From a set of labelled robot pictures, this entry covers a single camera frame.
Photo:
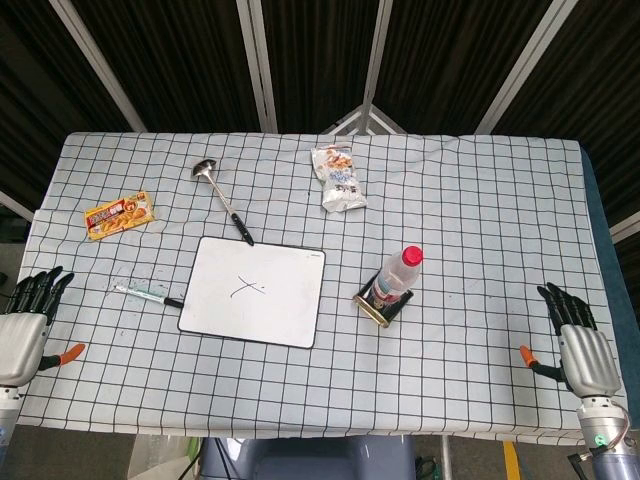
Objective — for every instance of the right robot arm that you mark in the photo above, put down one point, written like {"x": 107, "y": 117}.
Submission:
{"x": 606, "y": 432}

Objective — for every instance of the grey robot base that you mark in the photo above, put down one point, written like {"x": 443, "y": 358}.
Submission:
{"x": 305, "y": 457}

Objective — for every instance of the checked white tablecloth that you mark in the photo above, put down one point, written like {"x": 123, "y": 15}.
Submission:
{"x": 320, "y": 380}

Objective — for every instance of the clear bottle red cap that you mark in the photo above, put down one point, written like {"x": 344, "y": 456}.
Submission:
{"x": 398, "y": 274}

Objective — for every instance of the orange snack packet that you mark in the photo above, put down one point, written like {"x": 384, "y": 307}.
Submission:
{"x": 119, "y": 215}

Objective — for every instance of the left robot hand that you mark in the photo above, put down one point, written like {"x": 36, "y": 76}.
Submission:
{"x": 20, "y": 340}

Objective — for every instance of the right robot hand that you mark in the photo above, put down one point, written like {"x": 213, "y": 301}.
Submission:
{"x": 586, "y": 360}

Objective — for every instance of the white snack bag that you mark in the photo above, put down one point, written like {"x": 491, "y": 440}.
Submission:
{"x": 338, "y": 178}

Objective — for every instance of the black gold tin can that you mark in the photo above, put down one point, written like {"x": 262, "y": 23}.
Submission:
{"x": 383, "y": 306}

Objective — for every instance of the white metal frame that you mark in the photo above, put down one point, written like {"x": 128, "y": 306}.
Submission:
{"x": 364, "y": 120}

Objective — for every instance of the green whiteboard marker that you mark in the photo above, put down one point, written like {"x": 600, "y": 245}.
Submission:
{"x": 147, "y": 295}

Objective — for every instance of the white drawing board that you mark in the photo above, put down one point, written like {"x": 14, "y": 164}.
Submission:
{"x": 252, "y": 291}

